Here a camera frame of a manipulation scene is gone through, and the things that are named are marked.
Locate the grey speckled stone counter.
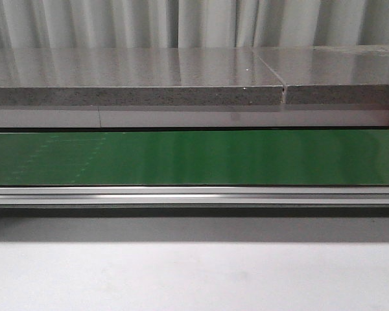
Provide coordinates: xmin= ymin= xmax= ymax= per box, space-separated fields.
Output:
xmin=0 ymin=45 xmax=389 ymax=128

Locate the green conveyor belt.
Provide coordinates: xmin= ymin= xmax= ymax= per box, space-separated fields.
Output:
xmin=0 ymin=130 xmax=389 ymax=186

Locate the white pleated curtain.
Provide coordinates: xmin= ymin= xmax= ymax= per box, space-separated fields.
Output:
xmin=0 ymin=0 xmax=389 ymax=48

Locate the aluminium conveyor frame rail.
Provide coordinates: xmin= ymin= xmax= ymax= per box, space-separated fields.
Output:
xmin=0 ymin=185 xmax=389 ymax=209

